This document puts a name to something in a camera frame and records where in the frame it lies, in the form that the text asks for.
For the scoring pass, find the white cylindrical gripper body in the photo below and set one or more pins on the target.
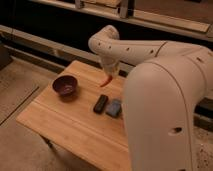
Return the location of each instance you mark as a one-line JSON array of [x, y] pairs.
[[110, 66]]

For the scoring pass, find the blue sponge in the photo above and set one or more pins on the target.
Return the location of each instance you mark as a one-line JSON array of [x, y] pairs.
[[114, 108]]

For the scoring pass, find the black rectangular block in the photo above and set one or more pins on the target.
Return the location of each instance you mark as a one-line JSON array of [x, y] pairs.
[[100, 104]]

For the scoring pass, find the purple ceramic bowl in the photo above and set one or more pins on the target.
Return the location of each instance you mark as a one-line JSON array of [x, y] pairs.
[[65, 85]]

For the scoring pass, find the metal window rail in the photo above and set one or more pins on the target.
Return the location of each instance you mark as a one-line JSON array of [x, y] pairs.
[[55, 49]]

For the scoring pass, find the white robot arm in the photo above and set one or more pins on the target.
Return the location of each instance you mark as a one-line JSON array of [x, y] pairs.
[[167, 81]]

